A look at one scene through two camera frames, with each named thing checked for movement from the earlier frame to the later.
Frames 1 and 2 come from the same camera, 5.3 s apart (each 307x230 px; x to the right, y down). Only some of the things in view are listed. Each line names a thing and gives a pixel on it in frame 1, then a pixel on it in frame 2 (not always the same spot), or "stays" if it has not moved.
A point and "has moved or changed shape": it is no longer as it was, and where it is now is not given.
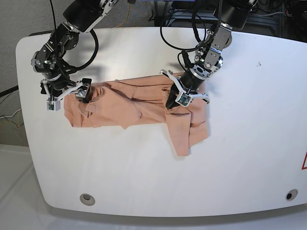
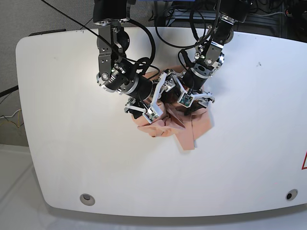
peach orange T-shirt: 126,103 has moved or changed shape
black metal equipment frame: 287,18 stays
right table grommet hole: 291,194 stays
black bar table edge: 41,32 stays
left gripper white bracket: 85,100 -> 167,97
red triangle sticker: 304,166 stays
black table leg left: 8,91 stays
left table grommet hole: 87,199 stays
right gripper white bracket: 178,95 -> 196,104
